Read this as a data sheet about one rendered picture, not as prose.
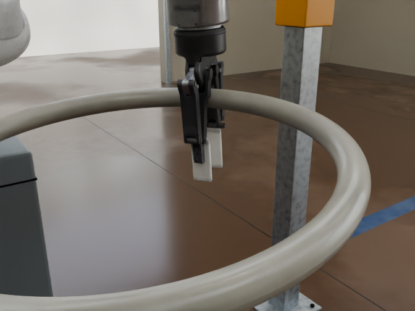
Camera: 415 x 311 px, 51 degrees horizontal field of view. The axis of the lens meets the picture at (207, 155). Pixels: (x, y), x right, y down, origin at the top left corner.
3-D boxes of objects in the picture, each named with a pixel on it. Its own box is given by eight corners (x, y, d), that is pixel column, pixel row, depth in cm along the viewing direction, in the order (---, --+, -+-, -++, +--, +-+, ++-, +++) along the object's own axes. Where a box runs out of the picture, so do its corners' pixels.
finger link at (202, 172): (210, 139, 67) (208, 141, 66) (212, 180, 70) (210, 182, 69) (192, 137, 68) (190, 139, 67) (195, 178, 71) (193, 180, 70)
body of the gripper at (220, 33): (186, 21, 68) (191, 81, 71) (162, 30, 60) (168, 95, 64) (233, 21, 65) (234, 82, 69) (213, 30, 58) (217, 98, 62)
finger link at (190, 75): (207, 57, 64) (193, 55, 59) (206, 93, 65) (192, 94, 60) (192, 57, 65) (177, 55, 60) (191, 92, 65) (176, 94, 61)
